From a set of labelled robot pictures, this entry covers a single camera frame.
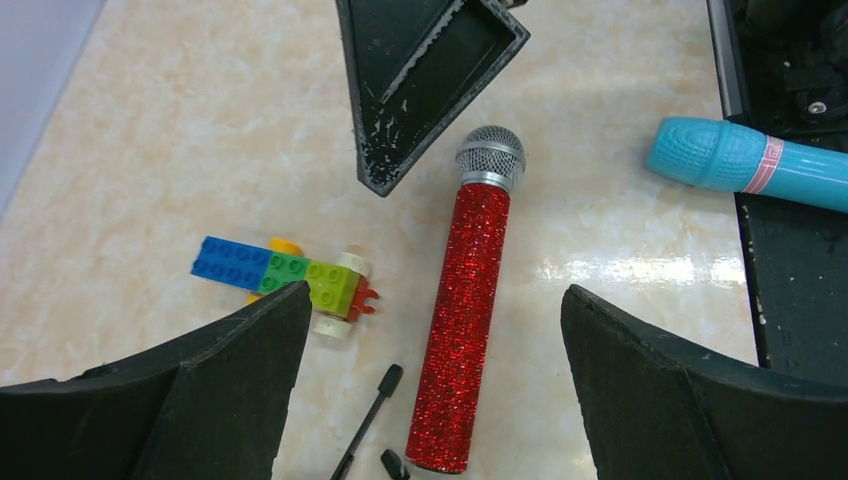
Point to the toy brick car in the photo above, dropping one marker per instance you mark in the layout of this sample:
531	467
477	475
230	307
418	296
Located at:
340	291

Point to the black tripod stand with shockmount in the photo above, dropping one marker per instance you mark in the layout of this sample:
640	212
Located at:
385	390

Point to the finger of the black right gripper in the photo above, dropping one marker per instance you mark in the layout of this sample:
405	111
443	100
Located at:
412	68

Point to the red glitter microphone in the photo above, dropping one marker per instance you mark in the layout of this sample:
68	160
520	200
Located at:
491	161

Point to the teal microphone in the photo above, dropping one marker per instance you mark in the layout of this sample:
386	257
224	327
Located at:
723	156

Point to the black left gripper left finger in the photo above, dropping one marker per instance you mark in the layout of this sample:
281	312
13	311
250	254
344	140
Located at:
210	404

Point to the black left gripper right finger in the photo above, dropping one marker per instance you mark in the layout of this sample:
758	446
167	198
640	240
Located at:
658	406

